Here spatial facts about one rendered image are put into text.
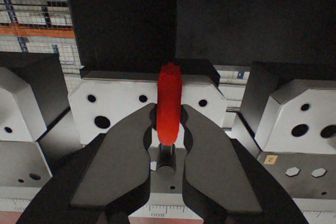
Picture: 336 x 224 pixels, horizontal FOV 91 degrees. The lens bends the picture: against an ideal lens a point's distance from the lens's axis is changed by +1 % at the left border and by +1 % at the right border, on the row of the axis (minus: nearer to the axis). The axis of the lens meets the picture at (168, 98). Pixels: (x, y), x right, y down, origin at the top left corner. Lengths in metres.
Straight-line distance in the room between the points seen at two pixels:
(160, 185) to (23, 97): 0.18
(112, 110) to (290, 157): 0.20
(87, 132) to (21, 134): 0.07
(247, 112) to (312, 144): 0.07
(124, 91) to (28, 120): 0.11
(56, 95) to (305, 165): 0.32
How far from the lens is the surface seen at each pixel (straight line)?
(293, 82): 0.20
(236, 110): 5.23
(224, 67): 0.75
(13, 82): 0.22
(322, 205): 0.36
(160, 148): 0.16
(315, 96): 0.20
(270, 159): 0.24
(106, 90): 0.16
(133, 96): 0.16
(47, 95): 0.25
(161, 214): 0.31
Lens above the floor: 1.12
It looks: 28 degrees up
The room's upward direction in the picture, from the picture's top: 178 degrees counter-clockwise
